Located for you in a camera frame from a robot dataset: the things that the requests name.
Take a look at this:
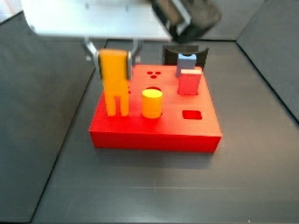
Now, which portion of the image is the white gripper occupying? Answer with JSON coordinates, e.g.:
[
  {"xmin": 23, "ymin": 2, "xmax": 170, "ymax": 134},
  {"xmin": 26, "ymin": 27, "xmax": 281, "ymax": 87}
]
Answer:
[{"xmin": 22, "ymin": 0, "xmax": 171, "ymax": 80}]

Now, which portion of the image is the yellow two-prong square-circle object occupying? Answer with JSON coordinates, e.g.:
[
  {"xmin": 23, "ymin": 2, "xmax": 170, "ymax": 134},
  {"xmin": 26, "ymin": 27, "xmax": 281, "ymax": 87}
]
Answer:
[{"xmin": 99, "ymin": 49, "xmax": 128, "ymax": 116}]

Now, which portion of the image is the black curved regrasp stand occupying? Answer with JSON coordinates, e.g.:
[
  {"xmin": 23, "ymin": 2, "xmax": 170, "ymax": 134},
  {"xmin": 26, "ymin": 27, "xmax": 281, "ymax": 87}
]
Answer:
[{"xmin": 163, "ymin": 45, "xmax": 210, "ymax": 68}]

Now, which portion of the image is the red square peg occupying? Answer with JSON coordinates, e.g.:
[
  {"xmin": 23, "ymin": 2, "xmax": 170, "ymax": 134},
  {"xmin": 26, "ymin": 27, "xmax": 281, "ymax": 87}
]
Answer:
[{"xmin": 178, "ymin": 69, "xmax": 202, "ymax": 95}]

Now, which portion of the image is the red shape-sorter fixture block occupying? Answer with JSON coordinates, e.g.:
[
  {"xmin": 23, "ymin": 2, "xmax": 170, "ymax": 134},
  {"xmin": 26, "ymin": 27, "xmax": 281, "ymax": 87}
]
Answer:
[{"xmin": 88, "ymin": 65, "xmax": 222, "ymax": 153}]

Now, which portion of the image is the blue notched peg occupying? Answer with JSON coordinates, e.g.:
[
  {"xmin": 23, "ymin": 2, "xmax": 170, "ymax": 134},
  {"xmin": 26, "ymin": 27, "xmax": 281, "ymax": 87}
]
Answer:
[{"xmin": 176, "ymin": 53, "xmax": 196, "ymax": 76}]

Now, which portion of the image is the yellow cylinder peg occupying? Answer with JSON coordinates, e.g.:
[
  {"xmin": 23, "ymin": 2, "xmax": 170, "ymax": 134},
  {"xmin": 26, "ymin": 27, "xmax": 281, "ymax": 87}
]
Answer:
[{"xmin": 142, "ymin": 89, "xmax": 164, "ymax": 119}]

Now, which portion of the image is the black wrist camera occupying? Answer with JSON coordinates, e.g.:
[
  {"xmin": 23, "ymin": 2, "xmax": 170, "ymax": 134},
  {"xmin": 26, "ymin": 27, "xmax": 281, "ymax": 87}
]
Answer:
[{"xmin": 150, "ymin": 0, "xmax": 222, "ymax": 44}]

